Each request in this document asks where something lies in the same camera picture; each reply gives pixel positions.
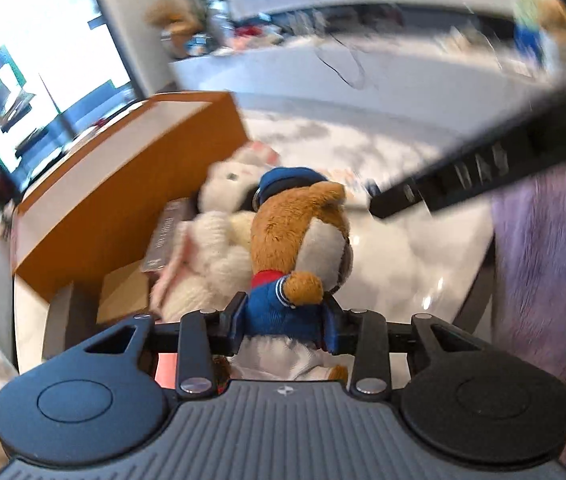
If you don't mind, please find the white crochet bunny plush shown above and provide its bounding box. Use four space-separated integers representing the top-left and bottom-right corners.
149 141 280 322

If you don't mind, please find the gold cardboard box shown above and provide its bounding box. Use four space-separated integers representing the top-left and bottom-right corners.
97 260 149 325

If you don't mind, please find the red panda plush toy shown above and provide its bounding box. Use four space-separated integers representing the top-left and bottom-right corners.
213 167 353 384

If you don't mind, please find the purple fuzzy sleeve forearm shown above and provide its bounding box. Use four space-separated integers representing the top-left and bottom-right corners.
491 165 566 384

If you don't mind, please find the white tv console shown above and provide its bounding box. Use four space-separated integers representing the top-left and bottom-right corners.
169 35 560 114

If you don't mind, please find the grey card booklet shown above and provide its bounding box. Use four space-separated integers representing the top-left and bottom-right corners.
140 198 194 276

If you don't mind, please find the dark grey small box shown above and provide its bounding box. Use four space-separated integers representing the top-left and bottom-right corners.
41 283 99 361

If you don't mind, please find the orange cardboard storage box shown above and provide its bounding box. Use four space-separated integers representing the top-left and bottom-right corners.
11 91 247 372

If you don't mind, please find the television screen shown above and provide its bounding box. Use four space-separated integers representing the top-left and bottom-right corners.
0 0 139 190

